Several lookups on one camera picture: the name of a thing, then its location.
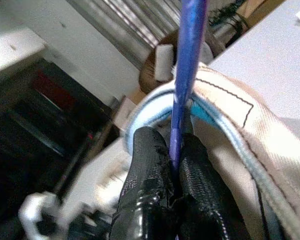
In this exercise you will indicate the white rectangular block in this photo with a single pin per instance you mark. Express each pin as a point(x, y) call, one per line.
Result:
point(163, 62)

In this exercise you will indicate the brown woven basket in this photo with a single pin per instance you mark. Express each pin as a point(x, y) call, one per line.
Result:
point(147, 77)

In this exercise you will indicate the pale cream shirt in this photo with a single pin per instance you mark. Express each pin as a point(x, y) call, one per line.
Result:
point(265, 140)

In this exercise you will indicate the purple plastic hanger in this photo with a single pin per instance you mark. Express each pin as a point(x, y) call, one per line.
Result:
point(187, 50)

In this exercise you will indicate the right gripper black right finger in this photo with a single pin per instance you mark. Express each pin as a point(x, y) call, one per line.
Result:
point(197, 187)

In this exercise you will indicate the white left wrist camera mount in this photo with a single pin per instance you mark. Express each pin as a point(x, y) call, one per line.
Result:
point(31, 207)

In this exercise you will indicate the grey table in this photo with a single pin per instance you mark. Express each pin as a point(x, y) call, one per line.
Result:
point(265, 55)

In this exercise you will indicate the ribbed grey metal panel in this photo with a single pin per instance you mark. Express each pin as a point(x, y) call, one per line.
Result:
point(130, 20)

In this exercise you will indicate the black shelf cabinet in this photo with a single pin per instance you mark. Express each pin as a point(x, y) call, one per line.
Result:
point(40, 120)

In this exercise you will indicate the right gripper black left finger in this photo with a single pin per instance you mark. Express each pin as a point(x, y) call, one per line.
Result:
point(145, 175)

